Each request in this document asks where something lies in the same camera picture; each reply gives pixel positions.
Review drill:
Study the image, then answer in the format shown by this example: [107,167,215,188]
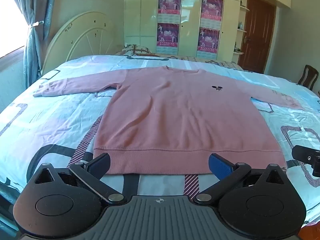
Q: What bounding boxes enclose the cream glossy wardrobe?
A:
[124,0,242,62]

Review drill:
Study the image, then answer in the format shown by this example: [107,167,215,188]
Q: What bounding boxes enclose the patterned blue pink bedsheet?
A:
[0,54,320,228]

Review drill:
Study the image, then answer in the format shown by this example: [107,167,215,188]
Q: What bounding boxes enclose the pink wall poster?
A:
[201,0,224,29]
[156,23,180,54]
[197,28,221,59]
[158,0,182,23]

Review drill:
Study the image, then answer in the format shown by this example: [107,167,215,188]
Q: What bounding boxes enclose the dark wooden chair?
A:
[297,65,319,91]

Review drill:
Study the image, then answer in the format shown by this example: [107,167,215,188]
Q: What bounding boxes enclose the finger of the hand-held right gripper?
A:
[291,145,320,178]

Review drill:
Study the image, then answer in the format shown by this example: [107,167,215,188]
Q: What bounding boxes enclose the pink knit sweater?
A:
[33,65,307,175]

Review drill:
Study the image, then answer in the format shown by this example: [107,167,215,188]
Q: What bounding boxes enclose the patterned pillow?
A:
[123,44,152,55]

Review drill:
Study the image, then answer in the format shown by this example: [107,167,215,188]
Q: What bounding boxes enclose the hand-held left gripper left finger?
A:
[33,152,128,204]

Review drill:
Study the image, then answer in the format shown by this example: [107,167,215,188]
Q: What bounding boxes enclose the blue curtain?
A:
[12,0,59,88]

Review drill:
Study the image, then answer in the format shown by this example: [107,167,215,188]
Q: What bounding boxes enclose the white corner shelf unit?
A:
[234,5,250,55]

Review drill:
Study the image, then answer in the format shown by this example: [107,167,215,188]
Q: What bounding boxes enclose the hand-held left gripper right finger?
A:
[192,153,286,202]

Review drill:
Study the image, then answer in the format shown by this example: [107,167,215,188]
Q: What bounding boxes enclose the white arched headboard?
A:
[41,11,123,75]

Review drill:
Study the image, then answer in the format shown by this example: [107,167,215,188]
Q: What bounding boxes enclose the window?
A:
[0,0,26,58]

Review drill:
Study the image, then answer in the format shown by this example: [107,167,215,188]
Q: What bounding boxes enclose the brown wooden door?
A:
[237,0,277,74]

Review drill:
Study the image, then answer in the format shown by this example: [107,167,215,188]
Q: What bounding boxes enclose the floral quilt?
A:
[115,51,244,70]

